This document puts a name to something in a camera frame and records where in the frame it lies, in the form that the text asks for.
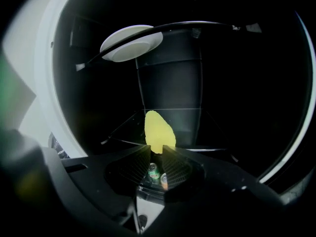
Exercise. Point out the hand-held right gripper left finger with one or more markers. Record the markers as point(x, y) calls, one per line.
point(98, 176)

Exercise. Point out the green drink can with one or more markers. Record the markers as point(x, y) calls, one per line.
point(153, 170)

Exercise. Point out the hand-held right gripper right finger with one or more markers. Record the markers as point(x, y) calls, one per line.
point(222, 201)

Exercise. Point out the orange drink can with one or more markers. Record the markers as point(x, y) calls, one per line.
point(164, 180)

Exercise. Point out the black mini fridge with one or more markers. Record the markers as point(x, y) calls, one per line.
point(247, 83)

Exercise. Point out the white plate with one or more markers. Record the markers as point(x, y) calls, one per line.
point(130, 51)

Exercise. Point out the yellow toy fruit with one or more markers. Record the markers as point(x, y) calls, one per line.
point(159, 132)

